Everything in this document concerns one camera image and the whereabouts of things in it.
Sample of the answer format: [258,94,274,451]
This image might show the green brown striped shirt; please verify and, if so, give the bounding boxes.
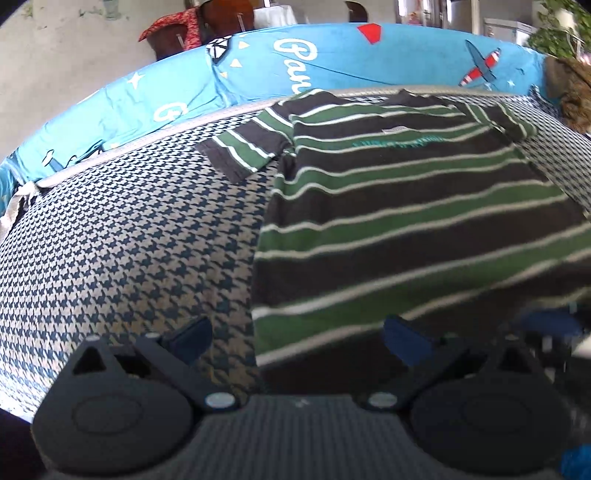
[197,89,590,382]

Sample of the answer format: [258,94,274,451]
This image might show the houndstooth sofa seat cushion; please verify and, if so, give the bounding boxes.
[1,111,590,421]

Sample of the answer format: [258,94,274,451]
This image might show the brown plush toy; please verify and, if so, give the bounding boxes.
[544,56,590,135]

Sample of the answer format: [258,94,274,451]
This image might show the white chest freezer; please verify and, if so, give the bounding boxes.
[484,18,537,46]

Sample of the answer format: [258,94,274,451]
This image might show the green potted plant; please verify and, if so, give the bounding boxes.
[526,0,590,60]

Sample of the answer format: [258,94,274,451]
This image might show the blue printed sofa back cover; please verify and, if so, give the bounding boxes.
[1,23,544,204]

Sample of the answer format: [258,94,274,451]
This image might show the dark wooden chair right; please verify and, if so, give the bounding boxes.
[345,1,369,23]

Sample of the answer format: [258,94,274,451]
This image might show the red patterned cloth on chair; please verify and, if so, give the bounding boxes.
[138,7,201,55]

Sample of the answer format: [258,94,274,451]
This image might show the dark wooden dining chair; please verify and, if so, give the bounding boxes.
[151,0,254,61]

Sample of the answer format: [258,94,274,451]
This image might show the white clothed dining table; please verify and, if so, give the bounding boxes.
[253,5,297,29]

